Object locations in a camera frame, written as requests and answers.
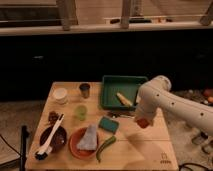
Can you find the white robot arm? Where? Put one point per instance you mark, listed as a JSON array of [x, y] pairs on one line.
[[156, 94]]

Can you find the metal cup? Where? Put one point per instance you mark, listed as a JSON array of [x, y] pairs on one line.
[[85, 90]]

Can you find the white paper cup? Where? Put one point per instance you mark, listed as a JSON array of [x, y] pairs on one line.
[[60, 95]]

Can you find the green plastic tray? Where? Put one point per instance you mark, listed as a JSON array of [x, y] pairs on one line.
[[125, 85]]

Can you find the metal fork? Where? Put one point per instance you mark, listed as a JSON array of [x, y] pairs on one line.
[[113, 115]]

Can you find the green sponge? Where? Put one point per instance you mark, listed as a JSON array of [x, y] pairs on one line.
[[108, 125]]

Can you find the grey folded cloth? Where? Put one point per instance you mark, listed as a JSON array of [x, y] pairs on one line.
[[89, 139]]

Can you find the brown pine cone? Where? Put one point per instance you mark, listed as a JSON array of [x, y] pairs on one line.
[[52, 118]]

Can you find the orange plate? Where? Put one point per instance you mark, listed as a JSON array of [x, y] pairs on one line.
[[74, 140]]

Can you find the green chili pepper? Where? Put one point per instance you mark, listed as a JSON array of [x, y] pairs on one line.
[[106, 144]]

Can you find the dark brown bowl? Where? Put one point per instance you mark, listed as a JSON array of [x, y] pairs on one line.
[[58, 141]]

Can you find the black chair frame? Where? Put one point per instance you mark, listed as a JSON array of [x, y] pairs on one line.
[[24, 136]]

